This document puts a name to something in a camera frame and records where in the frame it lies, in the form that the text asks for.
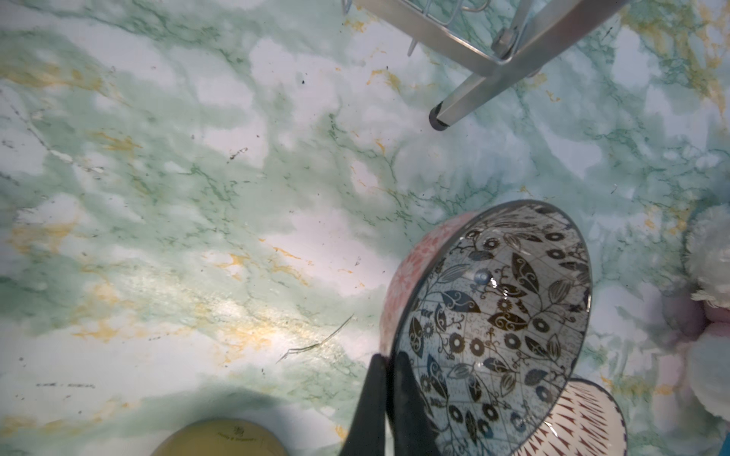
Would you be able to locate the red gold round tin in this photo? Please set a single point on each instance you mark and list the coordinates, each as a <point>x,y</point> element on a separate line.
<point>222,437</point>

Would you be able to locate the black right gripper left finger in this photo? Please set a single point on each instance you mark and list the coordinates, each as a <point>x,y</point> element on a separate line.
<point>367,434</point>

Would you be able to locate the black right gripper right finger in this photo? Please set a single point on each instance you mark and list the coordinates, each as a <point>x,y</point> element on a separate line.
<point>410,424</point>

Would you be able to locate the black leaf patterned bowl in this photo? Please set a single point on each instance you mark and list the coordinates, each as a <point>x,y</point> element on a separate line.
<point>491,308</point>

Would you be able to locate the red striped white bowl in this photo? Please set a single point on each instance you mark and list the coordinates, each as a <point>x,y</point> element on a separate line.
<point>585,421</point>

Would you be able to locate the white teddy bear pink shirt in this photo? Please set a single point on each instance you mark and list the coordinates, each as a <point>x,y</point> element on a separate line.
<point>701,312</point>

